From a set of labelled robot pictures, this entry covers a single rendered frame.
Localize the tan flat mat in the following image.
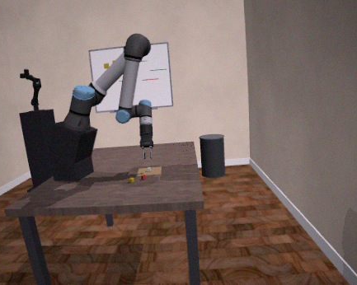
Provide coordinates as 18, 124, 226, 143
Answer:
137, 166, 162, 176

